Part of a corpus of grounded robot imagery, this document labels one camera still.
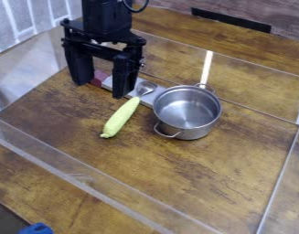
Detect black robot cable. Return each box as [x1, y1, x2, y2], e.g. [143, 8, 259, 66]
[122, 0, 150, 14]

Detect clear acrylic enclosure wall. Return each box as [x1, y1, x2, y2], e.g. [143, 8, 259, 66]
[0, 35, 299, 234]

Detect grey toy cleaver knife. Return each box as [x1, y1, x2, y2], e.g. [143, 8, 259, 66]
[91, 69, 166, 108]

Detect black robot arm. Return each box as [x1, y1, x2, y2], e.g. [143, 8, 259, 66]
[60, 0, 150, 99]

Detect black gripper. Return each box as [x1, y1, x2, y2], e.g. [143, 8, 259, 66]
[62, 17, 147, 99]

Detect stainless steel pot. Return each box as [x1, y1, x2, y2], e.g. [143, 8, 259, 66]
[153, 83, 222, 140]

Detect blue object at corner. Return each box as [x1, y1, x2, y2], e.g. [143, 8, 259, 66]
[19, 223, 54, 234]

